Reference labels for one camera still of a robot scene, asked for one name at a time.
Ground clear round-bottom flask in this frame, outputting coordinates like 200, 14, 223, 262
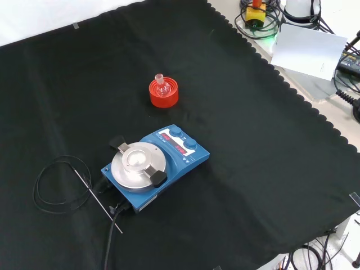
154, 73, 172, 98

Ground blue heater with steel plate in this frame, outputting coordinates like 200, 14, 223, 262
101, 124, 210, 214

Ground black bench cloth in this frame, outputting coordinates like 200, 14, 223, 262
0, 0, 360, 270

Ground thin steel probe rod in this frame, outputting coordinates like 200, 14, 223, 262
72, 166, 124, 234

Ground yellow stop button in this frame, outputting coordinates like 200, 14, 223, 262
245, 0, 267, 29

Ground white pale board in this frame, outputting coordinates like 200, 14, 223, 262
270, 23, 349, 82

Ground black power adapter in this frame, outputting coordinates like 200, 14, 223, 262
336, 51, 360, 75

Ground clear tape piece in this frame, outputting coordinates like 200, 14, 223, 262
349, 191, 360, 209

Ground black tripod leg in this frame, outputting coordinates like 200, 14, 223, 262
344, 29, 360, 52

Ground orange ring flask stand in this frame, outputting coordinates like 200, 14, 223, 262
148, 78, 179, 109

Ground black looped cables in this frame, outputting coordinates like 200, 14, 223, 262
233, 0, 283, 41

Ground black power cable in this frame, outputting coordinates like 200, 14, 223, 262
103, 201, 132, 270

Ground thin black probe cable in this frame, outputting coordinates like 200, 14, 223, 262
32, 155, 111, 214

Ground black coiled cable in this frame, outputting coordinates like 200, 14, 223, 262
335, 88, 360, 124

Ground black floor cables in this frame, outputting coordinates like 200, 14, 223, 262
282, 232, 350, 270

